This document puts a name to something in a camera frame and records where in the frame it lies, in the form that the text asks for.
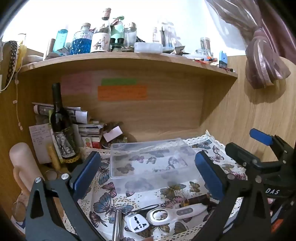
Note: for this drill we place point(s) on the dark wine bottle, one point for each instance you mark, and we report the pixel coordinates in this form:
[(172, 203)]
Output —
[(59, 120)]

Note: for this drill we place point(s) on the pile of pens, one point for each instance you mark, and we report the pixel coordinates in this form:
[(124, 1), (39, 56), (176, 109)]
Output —
[(205, 59)]

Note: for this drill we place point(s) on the clear plastic container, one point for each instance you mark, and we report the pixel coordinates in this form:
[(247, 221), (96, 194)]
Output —
[(150, 162)]

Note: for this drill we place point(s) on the small glass jar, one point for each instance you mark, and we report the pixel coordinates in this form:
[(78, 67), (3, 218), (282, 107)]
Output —
[(205, 44)]

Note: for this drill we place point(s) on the pale pink card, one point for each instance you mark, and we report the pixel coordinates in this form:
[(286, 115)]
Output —
[(112, 133)]

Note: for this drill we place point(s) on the green sticky note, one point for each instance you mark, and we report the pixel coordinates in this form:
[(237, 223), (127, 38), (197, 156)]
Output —
[(119, 81)]

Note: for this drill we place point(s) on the white handheld magnifier device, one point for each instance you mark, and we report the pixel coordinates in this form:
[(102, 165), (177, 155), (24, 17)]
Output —
[(180, 212)]

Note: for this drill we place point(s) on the small blue box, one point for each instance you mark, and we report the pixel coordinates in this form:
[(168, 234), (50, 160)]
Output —
[(223, 58)]

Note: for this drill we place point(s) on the white plastic box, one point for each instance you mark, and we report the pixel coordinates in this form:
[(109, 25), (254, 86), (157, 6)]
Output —
[(148, 48)]

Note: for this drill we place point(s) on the glass jar with silver lid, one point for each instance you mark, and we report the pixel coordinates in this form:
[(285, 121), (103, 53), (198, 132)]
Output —
[(130, 34)]

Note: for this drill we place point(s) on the clear bottle with illustrated label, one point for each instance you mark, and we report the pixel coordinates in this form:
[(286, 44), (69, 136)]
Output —
[(100, 42)]

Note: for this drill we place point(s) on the white handwritten note paper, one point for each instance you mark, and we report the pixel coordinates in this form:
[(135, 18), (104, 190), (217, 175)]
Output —
[(40, 143)]

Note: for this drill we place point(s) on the bowl of coins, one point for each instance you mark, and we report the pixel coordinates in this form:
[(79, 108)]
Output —
[(109, 144)]

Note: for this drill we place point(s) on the wooden shelf unit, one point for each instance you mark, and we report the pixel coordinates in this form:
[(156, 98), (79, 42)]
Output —
[(115, 62)]

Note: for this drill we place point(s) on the mint green bottle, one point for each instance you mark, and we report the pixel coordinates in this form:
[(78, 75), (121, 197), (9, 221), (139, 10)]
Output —
[(116, 31)]

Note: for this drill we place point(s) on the clear glass bottle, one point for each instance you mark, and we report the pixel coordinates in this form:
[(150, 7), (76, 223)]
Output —
[(165, 34)]

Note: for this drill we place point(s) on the glass bottle with blue beads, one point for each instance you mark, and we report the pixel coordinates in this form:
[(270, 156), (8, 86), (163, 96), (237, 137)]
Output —
[(81, 44)]

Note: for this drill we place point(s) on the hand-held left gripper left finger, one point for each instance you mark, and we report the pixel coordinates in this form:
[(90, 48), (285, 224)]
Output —
[(85, 176)]

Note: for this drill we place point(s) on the orange sticky note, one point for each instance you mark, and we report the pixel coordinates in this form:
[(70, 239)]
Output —
[(122, 92)]

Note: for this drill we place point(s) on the pink sticky note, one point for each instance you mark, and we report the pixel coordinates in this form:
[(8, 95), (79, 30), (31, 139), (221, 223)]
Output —
[(76, 84)]

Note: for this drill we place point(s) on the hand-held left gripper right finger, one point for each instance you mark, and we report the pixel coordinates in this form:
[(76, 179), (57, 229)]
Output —
[(208, 178)]

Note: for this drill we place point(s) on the yellow stick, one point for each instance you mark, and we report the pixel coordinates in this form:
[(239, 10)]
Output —
[(53, 157)]

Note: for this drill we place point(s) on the red and white box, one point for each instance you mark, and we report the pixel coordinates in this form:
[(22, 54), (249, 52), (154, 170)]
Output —
[(91, 143)]

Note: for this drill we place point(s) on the rolled magazine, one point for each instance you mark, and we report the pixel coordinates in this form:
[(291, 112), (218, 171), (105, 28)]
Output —
[(76, 114)]

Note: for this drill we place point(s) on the brown patterned cylinder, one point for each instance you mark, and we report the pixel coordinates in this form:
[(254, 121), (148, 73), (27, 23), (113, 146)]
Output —
[(196, 199)]

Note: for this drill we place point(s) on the black lace ribbon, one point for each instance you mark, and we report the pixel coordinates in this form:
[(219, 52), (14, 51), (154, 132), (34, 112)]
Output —
[(12, 58)]

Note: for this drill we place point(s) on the butterfly print tablecloth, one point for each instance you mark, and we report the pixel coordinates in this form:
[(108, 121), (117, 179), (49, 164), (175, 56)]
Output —
[(111, 201)]

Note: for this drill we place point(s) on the silver metal tube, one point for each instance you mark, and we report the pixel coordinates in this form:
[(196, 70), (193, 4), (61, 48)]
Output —
[(116, 227)]

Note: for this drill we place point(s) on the white travel adapter plug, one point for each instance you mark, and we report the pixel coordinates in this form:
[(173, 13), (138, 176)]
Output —
[(136, 222)]

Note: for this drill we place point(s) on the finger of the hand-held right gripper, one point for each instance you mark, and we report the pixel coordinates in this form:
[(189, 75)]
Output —
[(240, 154), (261, 137)]

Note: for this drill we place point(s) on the mauve curtain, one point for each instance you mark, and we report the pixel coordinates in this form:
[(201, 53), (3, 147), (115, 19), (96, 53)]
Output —
[(261, 58)]

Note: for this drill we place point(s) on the blue plastic bottle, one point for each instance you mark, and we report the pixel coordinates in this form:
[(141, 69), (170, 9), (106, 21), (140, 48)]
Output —
[(60, 41)]

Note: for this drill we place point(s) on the cardboard tube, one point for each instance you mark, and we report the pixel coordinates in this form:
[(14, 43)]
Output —
[(49, 47)]

